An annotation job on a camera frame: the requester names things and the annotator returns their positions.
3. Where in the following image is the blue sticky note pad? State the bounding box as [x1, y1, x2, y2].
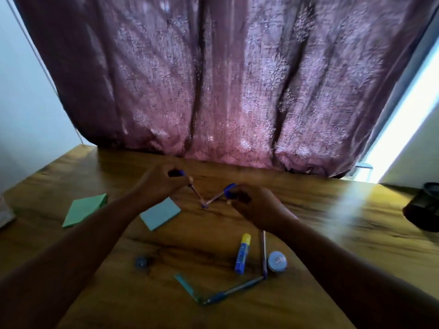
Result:
[139, 196, 182, 232]

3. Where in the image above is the person's left hand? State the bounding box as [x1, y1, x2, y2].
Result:
[135, 162, 194, 211]

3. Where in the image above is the clear pen blue cap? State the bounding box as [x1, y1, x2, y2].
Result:
[260, 230, 269, 280]

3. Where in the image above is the purple patterned curtain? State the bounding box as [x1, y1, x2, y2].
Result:
[12, 0, 439, 178]

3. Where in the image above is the teal pen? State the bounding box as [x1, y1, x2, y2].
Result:
[174, 273, 203, 304]

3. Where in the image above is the blue glue stick yellow cap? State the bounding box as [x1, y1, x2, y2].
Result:
[234, 233, 252, 275]

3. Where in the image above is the clear box pink lid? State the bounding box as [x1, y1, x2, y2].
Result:
[0, 196, 16, 229]

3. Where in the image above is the long blue pen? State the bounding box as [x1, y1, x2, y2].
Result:
[201, 276, 265, 307]

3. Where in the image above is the person's right hand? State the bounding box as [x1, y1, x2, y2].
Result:
[226, 184, 299, 233]

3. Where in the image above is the black mesh pen holder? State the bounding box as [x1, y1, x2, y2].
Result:
[402, 182, 439, 233]

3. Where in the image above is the person's left forearm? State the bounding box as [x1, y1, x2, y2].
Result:
[0, 195, 155, 329]

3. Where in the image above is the person's right forearm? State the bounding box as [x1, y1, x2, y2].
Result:
[271, 215, 439, 329]

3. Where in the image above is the green sticky note pad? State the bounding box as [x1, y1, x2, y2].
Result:
[61, 193, 109, 228]

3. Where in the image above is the blue grip pen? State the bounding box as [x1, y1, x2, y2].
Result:
[201, 183, 238, 209]

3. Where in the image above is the round blue tape tin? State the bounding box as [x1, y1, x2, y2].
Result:
[267, 250, 288, 273]

